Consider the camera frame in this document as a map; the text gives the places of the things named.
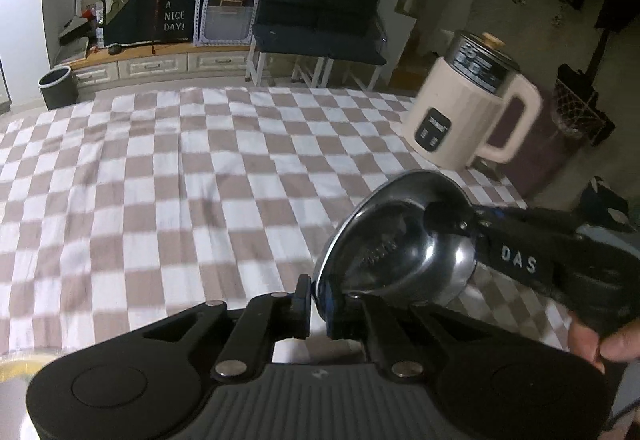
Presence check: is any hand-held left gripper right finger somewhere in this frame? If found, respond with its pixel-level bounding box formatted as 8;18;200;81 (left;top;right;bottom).
320;280;501;380

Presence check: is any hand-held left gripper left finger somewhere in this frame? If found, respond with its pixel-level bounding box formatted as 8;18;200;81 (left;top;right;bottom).
140;273;312;380

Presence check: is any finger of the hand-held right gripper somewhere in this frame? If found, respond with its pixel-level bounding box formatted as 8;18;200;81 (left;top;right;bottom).
424;201;476;239
472;207;507;227

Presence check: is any round steel cup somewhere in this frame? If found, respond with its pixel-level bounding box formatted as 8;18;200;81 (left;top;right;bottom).
312;170;481;322

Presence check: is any floral yellow-rimmed bowl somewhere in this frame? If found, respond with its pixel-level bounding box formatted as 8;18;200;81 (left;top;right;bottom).
0;351;55;421

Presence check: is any person's right hand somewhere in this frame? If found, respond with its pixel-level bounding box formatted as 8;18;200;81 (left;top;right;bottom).
567;305;640;373

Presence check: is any black bag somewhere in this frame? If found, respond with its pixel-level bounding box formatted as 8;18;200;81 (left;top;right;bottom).
581;176;632;232

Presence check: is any dark maroon chair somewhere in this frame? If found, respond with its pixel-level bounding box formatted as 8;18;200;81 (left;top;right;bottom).
480;85;581;194

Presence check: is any cream electric kettle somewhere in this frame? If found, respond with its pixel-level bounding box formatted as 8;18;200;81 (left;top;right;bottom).
402;30;543;169

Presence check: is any checkered tablecloth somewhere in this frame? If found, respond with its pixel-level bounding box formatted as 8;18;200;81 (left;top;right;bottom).
0;86;591;356

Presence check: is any dark cushioned chair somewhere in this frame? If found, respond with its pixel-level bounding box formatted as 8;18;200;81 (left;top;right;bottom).
247;0;388;88

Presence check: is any white printed box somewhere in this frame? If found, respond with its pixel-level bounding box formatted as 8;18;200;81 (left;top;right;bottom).
192;0;262;46

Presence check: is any grey trash bin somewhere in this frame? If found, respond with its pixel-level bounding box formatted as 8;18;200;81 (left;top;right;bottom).
39;66;80;110

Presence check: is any black lettered banner cloth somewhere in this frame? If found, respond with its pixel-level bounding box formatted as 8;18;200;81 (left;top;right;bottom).
102;0;201;48

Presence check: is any wire basket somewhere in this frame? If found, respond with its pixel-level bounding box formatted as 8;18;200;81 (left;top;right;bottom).
552;65;616;144

